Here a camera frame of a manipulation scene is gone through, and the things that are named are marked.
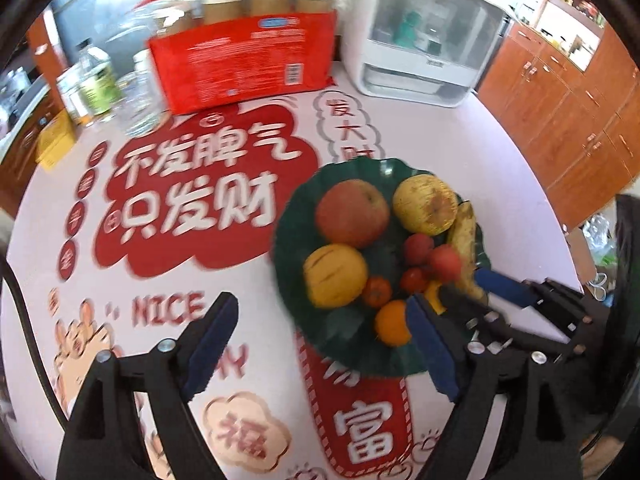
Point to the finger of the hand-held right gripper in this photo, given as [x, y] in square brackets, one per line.
[505, 287]
[475, 312]

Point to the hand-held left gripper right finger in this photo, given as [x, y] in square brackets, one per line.
[435, 360]

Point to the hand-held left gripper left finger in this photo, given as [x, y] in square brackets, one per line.
[210, 350]

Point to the deep orange mandarin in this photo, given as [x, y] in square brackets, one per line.
[392, 324]

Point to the small dark red fruit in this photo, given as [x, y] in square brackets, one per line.
[445, 262]

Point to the red tomato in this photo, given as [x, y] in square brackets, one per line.
[412, 281]

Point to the round red peach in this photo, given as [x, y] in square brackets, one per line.
[419, 249]

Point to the small orange-red tomato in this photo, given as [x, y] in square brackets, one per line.
[376, 292]

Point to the large speckled yellow pear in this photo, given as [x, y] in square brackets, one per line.
[425, 205]

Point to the large red apple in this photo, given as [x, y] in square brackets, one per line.
[352, 215]

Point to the green leaf-shaped plate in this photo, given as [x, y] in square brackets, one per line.
[300, 220]

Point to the spotted yellow banana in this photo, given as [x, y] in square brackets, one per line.
[465, 240]

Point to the cardboard box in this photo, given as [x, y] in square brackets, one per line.
[582, 255]

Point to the printed red and white tablecloth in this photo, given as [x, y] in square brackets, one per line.
[260, 410]

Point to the yellow striped pepino melon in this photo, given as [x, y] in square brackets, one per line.
[335, 275]

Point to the white countertop appliance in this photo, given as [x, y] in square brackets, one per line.
[420, 60]

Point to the clear glass cup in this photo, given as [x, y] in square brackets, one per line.
[140, 105]

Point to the yellow box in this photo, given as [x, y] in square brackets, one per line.
[55, 140]

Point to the wooden kitchen counter cabinet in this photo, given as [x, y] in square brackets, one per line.
[25, 150]

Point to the red gift box with jars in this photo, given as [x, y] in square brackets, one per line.
[240, 65]

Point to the green label glass bottle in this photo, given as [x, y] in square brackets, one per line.
[100, 85]

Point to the brown wooden wall cabinet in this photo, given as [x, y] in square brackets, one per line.
[575, 135]

